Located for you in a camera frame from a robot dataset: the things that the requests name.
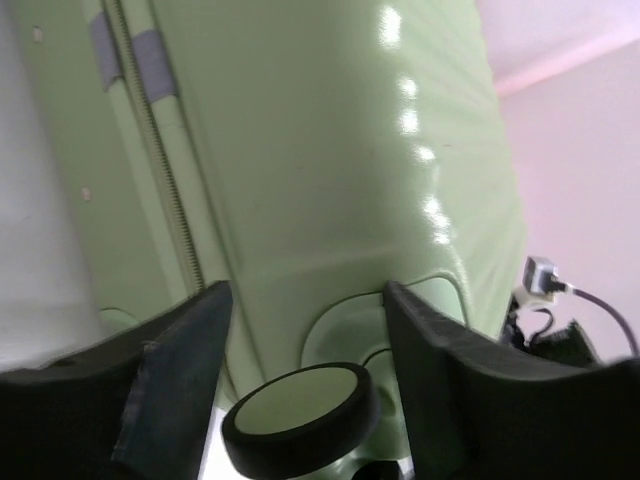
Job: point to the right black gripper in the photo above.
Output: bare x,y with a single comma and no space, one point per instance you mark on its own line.
569,346

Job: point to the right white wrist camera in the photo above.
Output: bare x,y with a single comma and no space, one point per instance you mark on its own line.
540,283

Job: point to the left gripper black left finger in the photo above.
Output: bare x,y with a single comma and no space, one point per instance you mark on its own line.
135,406

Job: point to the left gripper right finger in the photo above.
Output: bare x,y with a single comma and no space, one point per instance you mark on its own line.
476,409

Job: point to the green hard-shell suitcase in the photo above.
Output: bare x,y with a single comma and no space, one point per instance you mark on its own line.
305,151

